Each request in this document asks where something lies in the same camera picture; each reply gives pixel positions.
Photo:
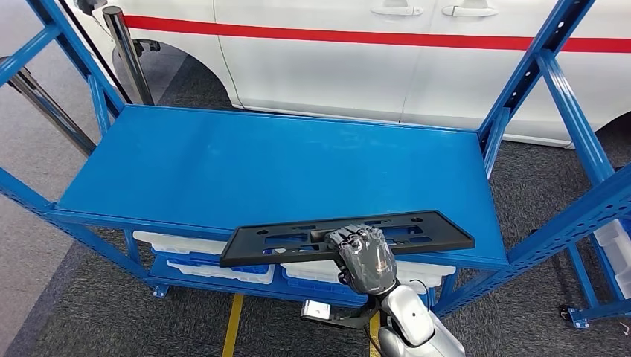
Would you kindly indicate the black plastic plate frame part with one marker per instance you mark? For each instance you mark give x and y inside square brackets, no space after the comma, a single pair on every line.
[443,236]

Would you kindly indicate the blue metal shelf rack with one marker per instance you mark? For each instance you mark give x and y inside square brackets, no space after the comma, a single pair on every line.
[246,162]

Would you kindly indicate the blue plastic bin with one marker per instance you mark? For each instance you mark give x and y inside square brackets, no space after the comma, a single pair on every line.
[246,269]
[315,288]

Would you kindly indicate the clear plastic bin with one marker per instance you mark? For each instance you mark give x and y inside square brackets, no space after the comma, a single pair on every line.
[177,242]
[424,273]
[616,246]
[217,273]

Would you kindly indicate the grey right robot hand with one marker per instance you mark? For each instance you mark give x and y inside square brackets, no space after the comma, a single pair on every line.
[367,261]

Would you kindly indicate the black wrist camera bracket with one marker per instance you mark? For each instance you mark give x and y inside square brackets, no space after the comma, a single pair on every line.
[345,323]

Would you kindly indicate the chrome stanchion post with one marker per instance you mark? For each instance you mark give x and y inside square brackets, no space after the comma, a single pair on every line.
[128,54]
[44,103]

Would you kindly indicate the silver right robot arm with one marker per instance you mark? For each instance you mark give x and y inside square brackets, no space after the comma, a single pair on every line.
[414,325]

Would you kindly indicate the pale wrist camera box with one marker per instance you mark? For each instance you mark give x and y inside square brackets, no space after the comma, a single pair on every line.
[315,309]

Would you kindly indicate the white car with red stripe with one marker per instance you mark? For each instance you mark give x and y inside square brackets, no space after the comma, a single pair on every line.
[320,74]

